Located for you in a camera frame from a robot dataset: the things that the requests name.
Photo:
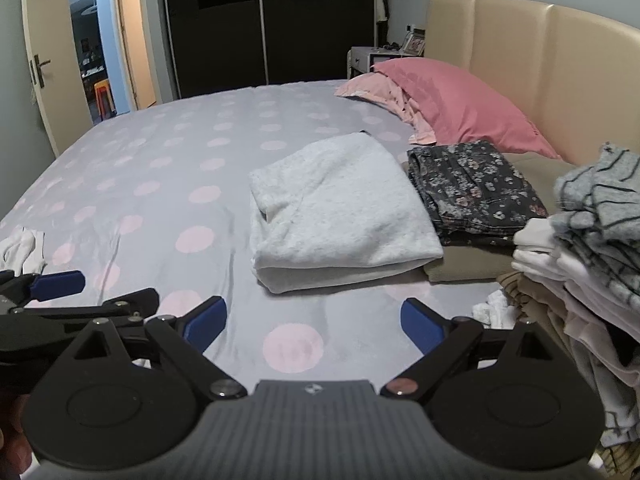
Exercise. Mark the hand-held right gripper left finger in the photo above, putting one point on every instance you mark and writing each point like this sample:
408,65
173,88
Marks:
205,320

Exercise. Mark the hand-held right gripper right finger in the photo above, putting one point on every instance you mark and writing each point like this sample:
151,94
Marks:
420,322

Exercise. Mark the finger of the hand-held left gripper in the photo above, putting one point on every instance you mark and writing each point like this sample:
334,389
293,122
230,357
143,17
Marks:
55,285
132,302

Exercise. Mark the light grey printed sweatshirt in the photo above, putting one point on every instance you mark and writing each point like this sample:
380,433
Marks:
340,210

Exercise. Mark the pile of folded clothes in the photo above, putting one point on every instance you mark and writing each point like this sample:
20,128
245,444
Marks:
550,260

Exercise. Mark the white crumpled socks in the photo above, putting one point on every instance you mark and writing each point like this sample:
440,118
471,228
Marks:
22,250

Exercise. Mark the beige folded garment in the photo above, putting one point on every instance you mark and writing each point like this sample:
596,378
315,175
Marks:
465,265

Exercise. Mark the dark floral garment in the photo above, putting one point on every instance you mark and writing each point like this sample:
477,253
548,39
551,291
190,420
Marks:
470,185

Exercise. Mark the bed with polka dot sheet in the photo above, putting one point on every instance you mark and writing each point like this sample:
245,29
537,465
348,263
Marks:
175,160

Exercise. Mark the orange stool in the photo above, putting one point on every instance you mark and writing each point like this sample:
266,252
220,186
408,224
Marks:
102,95

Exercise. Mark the dark pink pillow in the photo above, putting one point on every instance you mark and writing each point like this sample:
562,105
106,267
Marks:
460,105

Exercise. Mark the grey striped garment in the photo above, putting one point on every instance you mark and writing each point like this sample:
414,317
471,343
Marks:
610,195

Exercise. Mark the light pink pillow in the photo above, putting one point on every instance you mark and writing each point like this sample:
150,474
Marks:
375,87

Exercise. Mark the cream bedroom door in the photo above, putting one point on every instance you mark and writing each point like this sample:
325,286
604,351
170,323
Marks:
55,35

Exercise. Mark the hallway door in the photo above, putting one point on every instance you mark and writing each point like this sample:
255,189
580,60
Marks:
135,35

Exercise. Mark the white nightstand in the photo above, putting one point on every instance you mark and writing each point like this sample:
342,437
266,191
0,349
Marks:
357,60

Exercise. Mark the black sliding wardrobe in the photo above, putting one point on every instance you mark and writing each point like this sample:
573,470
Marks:
225,35

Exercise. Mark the beige padded headboard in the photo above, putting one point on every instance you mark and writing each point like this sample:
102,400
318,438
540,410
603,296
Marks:
575,70

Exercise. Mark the photo frame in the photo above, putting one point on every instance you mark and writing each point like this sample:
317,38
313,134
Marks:
414,44

